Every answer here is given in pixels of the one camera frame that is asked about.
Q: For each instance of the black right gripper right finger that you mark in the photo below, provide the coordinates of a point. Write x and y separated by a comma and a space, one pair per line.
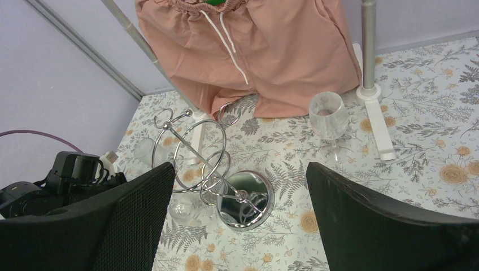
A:
362, 229

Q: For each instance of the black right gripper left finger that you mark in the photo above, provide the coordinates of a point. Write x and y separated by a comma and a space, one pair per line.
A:
118, 229

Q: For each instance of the chrome wine glass rack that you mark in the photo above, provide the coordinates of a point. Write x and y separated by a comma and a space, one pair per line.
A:
243, 200

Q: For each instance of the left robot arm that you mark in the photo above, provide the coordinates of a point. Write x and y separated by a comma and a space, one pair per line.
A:
75, 176

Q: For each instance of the white clothes rack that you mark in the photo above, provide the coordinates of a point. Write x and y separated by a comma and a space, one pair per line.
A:
368, 93

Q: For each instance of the floral table mat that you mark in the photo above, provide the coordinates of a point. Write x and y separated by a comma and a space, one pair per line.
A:
430, 107

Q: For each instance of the pink shorts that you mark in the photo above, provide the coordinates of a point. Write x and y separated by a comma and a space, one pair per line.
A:
286, 52

